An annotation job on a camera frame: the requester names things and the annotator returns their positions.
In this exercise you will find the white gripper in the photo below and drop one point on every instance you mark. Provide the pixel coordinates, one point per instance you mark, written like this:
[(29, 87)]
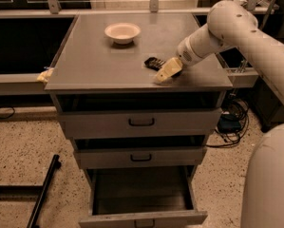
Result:
[(186, 53)]

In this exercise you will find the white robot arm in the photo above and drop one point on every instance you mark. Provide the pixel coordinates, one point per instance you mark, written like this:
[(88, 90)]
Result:
[(230, 25)]

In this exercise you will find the grey drawer cabinet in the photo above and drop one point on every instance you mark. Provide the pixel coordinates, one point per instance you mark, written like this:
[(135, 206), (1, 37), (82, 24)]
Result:
[(95, 74)]

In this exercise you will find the top grey drawer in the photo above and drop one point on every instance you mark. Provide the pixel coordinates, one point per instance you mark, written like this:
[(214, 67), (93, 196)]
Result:
[(138, 123)]

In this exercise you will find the grey drawer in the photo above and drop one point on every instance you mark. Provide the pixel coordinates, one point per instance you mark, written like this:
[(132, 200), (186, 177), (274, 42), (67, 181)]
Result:
[(138, 123), (148, 197), (139, 157)]

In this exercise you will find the middle grey drawer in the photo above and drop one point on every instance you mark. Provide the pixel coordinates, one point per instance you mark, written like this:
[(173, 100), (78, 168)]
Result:
[(139, 157)]

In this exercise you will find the bottom grey drawer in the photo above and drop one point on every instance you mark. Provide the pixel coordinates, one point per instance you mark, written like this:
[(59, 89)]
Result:
[(148, 197)]

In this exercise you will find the white bowl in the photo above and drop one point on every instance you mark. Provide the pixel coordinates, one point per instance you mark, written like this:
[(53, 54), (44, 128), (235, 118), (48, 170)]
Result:
[(122, 33)]

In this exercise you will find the yellow tape wad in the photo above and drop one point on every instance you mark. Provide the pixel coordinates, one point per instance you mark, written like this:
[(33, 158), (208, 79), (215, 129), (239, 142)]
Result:
[(45, 75)]

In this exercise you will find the black floor stand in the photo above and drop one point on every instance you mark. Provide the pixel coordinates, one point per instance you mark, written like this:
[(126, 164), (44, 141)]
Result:
[(37, 193)]

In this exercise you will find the grey metal rail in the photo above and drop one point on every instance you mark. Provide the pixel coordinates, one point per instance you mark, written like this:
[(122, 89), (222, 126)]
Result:
[(21, 84)]

